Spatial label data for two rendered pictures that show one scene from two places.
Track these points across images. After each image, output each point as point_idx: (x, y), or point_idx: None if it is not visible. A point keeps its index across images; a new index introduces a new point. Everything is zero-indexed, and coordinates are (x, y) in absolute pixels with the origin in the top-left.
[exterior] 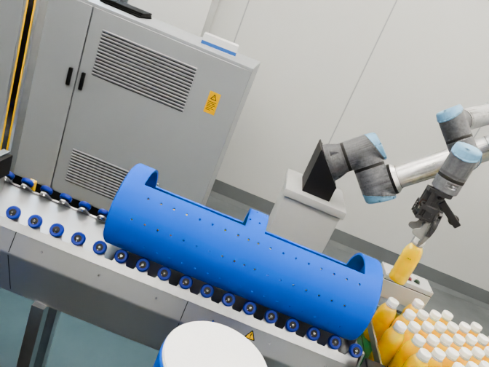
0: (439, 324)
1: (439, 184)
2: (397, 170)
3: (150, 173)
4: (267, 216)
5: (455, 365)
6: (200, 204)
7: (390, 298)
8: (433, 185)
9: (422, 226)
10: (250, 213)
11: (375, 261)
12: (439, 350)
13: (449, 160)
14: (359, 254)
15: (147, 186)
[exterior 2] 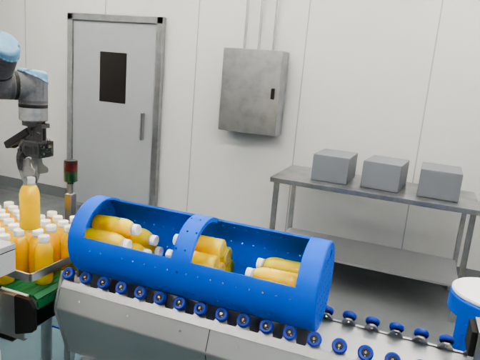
0: (16, 224)
1: (48, 115)
2: None
3: (311, 237)
4: (191, 217)
5: (56, 212)
6: (239, 274)
7: (45, 236)
8: (46, 120)
9: (42, 161)
10: (210, 218)
11: (98, 197)
12: (56, 216)
13: (46, 90)
14: (97, 207)
15: (311, 237)
